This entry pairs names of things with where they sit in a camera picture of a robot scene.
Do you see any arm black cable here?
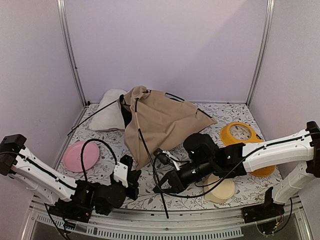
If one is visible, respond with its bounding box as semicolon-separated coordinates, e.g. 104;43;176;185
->
78;138;118;186
149;154;241;200

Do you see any aluminium frame post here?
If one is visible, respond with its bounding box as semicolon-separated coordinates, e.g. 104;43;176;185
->
245;0;275;108
56;0;87;107

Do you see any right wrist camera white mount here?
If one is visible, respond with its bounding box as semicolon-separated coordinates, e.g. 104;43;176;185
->
153;148;181;171

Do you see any floral patterned table mat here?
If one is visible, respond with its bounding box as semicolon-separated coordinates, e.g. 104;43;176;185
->
48;101;283;211

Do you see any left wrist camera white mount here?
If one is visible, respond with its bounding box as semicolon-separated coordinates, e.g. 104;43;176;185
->
113;154;133;188

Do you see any white pet cushion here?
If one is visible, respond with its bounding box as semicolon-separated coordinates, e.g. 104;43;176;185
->
89;89;127;132

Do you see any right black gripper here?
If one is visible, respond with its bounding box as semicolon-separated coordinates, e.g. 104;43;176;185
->
153;157;215;192

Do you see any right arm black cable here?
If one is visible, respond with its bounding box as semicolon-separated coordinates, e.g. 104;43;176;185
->
149;154;241;200

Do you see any beige fabric pet tent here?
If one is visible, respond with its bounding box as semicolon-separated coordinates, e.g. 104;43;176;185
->
118;86;217;169

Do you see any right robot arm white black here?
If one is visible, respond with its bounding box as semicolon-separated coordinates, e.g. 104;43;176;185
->
153;121;320;223

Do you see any black tent pole long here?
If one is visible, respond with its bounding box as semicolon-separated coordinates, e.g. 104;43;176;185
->
134;98;169;219

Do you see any front aluminium rail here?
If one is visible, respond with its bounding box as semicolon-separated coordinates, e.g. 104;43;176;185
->
21;193;313;240

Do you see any right aluminium frame post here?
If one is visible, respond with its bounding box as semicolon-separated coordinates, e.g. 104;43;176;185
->
245;0;275;108

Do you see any cream footed pet bowl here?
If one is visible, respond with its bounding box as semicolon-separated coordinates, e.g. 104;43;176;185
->
203;174;236;204

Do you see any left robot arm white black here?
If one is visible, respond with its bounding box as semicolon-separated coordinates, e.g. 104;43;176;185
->
0;134;142;223

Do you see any left aluminium frame post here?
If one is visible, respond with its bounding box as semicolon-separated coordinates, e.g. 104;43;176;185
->
56;0;87;107

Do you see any yellow double bowl holder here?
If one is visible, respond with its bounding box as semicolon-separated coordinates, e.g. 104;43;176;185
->
220;122;276;178

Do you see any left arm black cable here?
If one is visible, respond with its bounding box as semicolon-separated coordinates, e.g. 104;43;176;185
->
78;138;118;186

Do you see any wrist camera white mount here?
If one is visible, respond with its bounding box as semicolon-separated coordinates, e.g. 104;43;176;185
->
153;148;181;171
113;154;133;188

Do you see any pink round plate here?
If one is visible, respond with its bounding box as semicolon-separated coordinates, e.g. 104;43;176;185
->
62;140;100;173

